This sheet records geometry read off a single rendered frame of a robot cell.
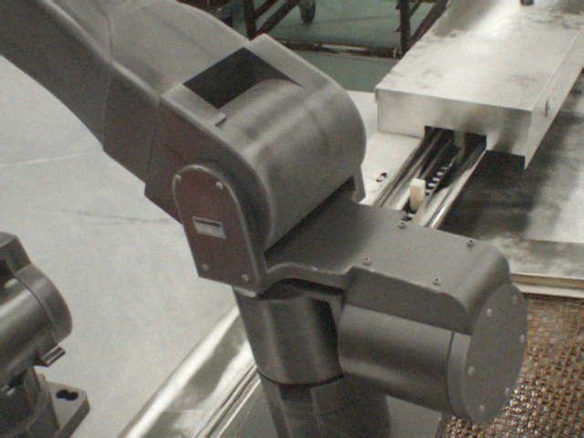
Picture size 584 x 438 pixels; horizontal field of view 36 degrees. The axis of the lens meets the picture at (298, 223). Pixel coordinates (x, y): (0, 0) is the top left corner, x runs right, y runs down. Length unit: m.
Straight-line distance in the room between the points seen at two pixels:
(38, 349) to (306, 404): 0.31
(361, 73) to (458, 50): 2.10
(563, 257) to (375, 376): 0.45
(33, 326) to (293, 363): 0.32
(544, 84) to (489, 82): 0.06
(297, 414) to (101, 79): 0.17
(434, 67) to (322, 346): 0.71
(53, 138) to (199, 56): 0.87
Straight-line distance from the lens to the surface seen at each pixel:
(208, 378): 0.74
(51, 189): 1.11
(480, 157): 1.00
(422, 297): 0.34
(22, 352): 0.67
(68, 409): 0.79
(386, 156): 1.00
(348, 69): 3.23
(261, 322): 0.39
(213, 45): 0.38
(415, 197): 0.94
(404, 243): 0.36
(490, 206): 0.99
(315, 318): 0.38
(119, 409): 0.79
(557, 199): 1.01
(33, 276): 0.68
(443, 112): 1.00
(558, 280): 0.74
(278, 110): 0.35
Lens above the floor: 1.37
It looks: 35 degrees down
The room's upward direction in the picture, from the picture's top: 6 degrees counter-clockwise
